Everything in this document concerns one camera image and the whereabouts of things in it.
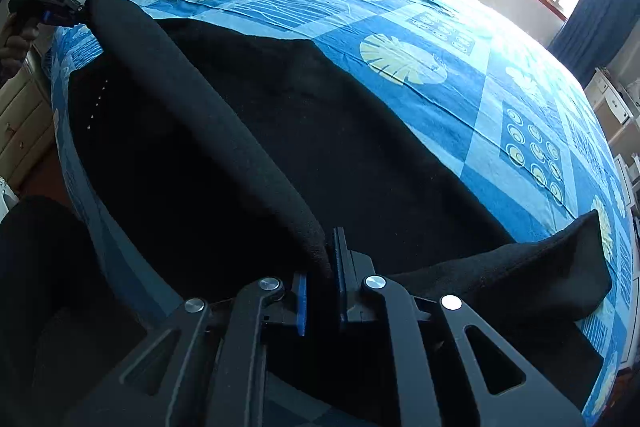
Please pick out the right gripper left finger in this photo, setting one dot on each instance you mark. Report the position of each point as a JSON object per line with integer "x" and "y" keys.
{"x": 205, "y": 366}

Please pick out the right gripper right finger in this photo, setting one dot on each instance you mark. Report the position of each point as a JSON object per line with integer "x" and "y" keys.
{"x": 449, "y": 367}

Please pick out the black pants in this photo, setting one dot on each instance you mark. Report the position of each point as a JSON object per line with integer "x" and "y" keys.
{"x": 218, "y": 159}

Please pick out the person's left hand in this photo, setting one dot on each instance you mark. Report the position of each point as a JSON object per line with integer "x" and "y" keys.
{"x": 15, "y": 45}

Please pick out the cream bedside drawer cabinet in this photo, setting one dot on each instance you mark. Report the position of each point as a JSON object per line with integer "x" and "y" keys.
{"x": 26, "y": 122}

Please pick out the blue patterned bed sheet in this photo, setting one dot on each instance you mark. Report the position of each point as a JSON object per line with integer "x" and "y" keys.
{"x": 494, "y": 107}

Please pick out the white dresser furniture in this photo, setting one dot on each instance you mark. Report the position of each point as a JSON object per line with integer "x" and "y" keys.
{"x": 618, "y": 115}

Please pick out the dark blue curtain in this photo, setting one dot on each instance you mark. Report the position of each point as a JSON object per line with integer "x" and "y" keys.
{"x": 593, "y": 34}

